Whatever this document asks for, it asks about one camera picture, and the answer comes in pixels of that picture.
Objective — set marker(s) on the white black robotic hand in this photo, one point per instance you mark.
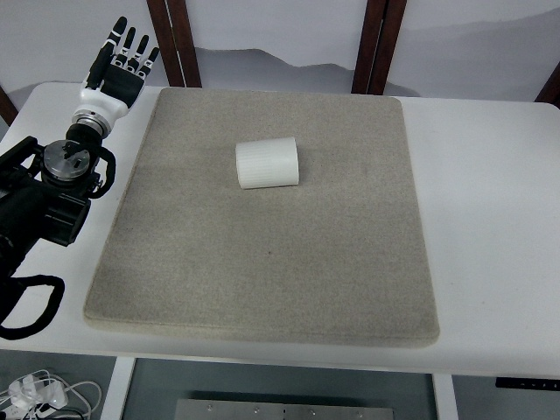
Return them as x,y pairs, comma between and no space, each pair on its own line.
115,79

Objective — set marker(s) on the white cup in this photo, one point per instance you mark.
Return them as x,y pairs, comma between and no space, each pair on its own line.
267,163

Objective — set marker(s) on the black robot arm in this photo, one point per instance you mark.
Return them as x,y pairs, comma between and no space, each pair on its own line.
46,191

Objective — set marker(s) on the beige felt mat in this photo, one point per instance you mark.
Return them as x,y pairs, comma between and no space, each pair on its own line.
338,259

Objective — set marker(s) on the white table leg left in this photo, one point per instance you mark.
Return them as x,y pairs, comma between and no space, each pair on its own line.
118,388

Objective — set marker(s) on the white table leg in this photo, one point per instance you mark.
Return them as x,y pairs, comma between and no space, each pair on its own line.
445,398
118,388

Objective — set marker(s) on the white table leg right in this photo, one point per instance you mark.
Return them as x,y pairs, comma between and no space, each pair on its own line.
445,398

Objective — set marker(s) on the black control panel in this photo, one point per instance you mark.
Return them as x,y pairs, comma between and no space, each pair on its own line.
527,383

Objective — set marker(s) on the left brown wooden post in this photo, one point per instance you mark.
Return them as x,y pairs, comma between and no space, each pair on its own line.
171,23

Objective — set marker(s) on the brown wooden post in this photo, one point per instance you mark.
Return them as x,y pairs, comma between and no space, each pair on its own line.
380,30
171,23

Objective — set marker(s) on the brown post far left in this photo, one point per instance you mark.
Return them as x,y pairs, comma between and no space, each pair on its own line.
8,110

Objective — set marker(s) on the right brown wooden post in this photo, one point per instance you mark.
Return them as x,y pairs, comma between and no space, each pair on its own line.
380,30

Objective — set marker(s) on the white charger with cables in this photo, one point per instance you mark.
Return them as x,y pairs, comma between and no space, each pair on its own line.
43,395

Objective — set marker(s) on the brown post far right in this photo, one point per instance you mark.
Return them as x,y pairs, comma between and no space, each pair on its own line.
551,90

